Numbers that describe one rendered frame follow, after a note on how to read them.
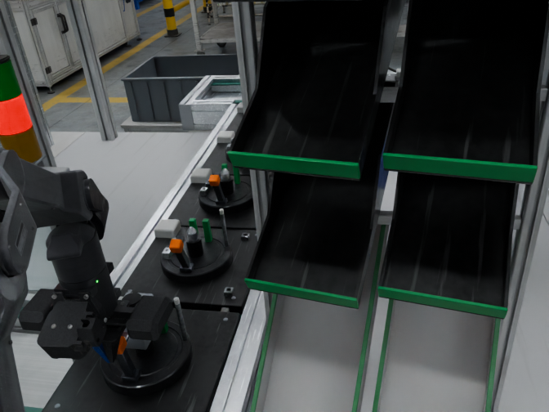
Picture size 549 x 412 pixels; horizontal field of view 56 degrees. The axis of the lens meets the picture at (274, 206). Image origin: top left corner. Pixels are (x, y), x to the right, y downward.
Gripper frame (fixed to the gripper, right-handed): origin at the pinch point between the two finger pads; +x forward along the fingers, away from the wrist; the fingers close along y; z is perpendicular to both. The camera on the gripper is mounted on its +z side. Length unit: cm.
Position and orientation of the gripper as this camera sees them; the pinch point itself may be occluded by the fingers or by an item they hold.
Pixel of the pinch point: (105, 342)
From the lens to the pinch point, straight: 74.1
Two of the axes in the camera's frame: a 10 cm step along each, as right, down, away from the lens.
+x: 0.7, 8.6, 5.1
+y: 9.8, 0.3, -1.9
